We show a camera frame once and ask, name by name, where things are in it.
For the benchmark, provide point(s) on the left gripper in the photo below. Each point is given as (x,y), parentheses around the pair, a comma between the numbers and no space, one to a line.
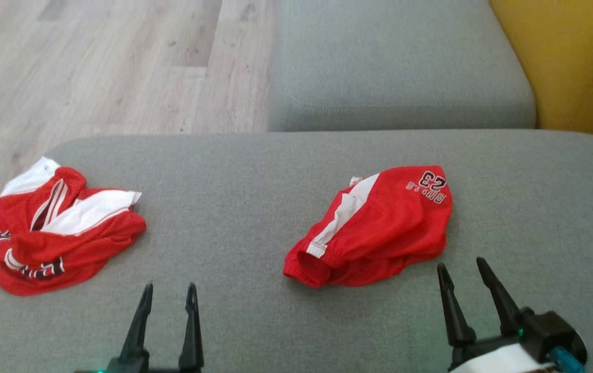
(164,371)

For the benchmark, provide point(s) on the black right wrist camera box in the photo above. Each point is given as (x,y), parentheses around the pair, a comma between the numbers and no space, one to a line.
(550,331)

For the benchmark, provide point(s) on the red shorts with number 23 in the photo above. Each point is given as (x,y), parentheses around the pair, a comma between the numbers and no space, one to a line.
(394,233)

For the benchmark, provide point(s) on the red white basketball jersey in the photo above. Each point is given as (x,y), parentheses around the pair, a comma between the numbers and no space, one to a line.
(89,243)

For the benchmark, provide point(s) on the small grey sofa cushion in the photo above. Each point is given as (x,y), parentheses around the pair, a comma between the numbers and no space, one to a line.
(394,62)

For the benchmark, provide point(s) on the yellow upholstered cushion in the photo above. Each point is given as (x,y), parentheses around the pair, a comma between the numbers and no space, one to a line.
(576,62)

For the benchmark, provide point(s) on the large grey sofa seat cushion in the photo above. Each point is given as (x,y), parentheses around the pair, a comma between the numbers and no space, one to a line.
(234,197)

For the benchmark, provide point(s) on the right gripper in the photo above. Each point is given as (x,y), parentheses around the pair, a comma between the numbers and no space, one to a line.
(493,360)

